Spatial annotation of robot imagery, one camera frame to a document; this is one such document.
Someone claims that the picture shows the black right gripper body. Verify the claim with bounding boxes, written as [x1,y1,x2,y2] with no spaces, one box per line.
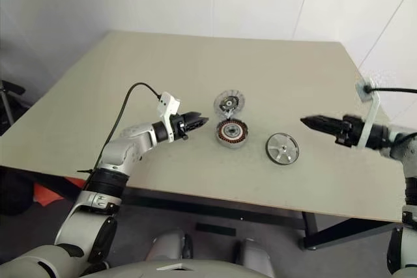
[334,114,364,149]

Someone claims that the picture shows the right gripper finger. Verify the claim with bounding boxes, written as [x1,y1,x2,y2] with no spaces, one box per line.
[300,115,341,126]
[302,121,341,135]

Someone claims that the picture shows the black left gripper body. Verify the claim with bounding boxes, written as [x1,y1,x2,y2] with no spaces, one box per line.
[169,113,197,143]

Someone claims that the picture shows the silver motor housing copper windings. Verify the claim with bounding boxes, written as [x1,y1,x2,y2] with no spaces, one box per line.
[214,118,251,150]

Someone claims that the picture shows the silver motor cover circuit board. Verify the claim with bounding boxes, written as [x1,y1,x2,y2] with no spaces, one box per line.
[213,90,247,118]

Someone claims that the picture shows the silver spoked rotor disc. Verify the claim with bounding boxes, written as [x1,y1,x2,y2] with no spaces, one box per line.
[265,132,300,165]

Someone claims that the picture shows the grey rounded leg cover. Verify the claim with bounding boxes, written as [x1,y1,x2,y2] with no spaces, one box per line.
[233,237,273,277]
[145,229,195,264]

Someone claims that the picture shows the grey robot torso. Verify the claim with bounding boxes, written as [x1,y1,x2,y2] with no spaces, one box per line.
[61,257,274,278]

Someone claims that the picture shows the orange object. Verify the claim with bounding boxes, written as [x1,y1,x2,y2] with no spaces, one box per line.
[32,182,66,207]

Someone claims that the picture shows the black office chair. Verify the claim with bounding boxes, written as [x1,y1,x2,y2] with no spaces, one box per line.
[0,79,27,135]

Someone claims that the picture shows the black rounded object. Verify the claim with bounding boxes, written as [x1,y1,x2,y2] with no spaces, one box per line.
[0,170,35,217]

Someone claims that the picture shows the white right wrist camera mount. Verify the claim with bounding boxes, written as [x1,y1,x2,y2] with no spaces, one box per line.
[354,77,381,149]

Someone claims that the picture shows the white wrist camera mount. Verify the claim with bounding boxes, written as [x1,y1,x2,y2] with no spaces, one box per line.
[354,77,381,149]
[155,91,182,144]

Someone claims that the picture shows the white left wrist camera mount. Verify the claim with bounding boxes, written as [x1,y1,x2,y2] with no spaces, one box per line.
[155,91,182,144]

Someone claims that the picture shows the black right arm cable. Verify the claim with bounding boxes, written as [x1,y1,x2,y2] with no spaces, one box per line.
[364,85,417,94]

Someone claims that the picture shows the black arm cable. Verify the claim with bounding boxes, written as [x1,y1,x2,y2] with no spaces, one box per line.
[364,85,417,94]
[94,82,162,174]

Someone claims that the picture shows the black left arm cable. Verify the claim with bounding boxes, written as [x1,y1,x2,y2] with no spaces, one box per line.
[94,82,162,174]

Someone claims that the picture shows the black metal table frame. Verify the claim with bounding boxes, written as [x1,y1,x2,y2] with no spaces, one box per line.
[65,180,405,252]

